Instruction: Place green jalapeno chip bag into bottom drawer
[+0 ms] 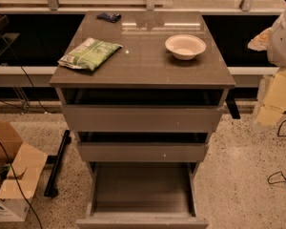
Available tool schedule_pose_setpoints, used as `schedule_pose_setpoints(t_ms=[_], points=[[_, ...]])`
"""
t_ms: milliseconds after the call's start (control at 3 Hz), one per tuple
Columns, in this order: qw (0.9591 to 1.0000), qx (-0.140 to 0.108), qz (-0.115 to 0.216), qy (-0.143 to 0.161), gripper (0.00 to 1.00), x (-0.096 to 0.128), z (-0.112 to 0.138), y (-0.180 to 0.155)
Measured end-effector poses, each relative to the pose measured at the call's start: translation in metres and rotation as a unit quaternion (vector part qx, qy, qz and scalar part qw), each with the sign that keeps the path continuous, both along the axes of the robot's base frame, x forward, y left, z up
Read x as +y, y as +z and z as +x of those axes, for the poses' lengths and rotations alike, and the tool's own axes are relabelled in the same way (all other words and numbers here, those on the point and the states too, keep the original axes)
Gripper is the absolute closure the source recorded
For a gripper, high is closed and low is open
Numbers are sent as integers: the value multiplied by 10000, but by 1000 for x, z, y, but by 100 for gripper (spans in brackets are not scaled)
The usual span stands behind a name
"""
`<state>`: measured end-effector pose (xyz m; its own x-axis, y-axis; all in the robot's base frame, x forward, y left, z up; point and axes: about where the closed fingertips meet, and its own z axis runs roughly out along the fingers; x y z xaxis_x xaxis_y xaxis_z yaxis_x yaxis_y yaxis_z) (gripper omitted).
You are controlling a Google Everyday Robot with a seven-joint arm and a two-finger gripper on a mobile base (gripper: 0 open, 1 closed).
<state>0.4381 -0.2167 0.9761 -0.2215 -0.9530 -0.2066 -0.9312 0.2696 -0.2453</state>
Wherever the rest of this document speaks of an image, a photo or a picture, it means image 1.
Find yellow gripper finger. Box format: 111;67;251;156
252;69;286;132

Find green jalapeno chip bag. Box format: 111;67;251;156
58;37;122;72

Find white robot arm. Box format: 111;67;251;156
248;10;286;132

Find grey drawer cabinet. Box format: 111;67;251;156
49;10;236;229

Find grey open bottom drawer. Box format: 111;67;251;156
76;162;208;229

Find grey top drawer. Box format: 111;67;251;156
62;105;222;133

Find white paper bowl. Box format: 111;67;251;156
165;34;206;60

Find dark blue snack packet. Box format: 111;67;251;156
96;12;121;23

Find black metal bar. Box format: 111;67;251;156
44;130;72;198

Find white long bench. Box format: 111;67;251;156
0;66;278;88

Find brown cardboard box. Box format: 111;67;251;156
0;122;48;222

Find black cable left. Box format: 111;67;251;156
0;31;51;229

